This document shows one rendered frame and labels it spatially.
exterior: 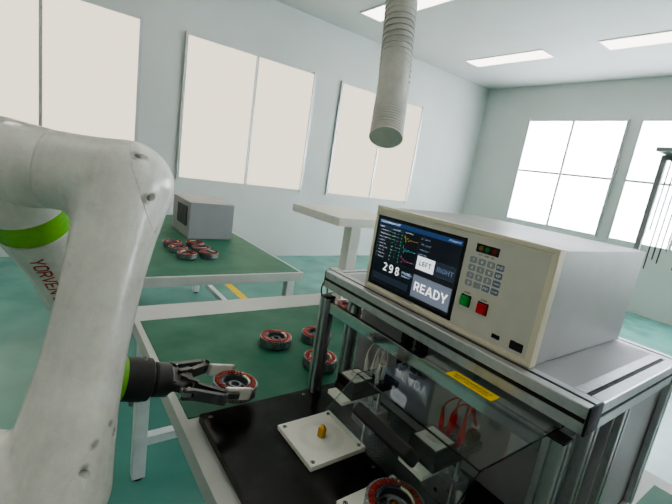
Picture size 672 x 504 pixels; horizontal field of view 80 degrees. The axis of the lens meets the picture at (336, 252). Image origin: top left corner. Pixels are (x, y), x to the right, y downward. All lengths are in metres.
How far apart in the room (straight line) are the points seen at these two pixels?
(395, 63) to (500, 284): 1.56
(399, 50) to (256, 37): 3.70
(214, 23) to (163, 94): 1.03
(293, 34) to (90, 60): 2.43
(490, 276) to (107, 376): 0.62
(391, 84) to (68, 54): 3.76
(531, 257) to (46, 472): 0.72
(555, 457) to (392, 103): 1.64
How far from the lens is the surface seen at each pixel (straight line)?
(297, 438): 1.01
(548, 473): 0.75
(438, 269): 0.84
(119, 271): 0.59
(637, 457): 1.17
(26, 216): 0.72
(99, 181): 0.61
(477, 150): 8.62
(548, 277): 0.72
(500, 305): 0.77
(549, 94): 8.14
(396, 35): 2.24
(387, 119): 1.97
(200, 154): 5.35
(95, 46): 5.20
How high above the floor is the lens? 1.39
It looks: 12 degrees down
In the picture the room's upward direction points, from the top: 9 degrees clockwise
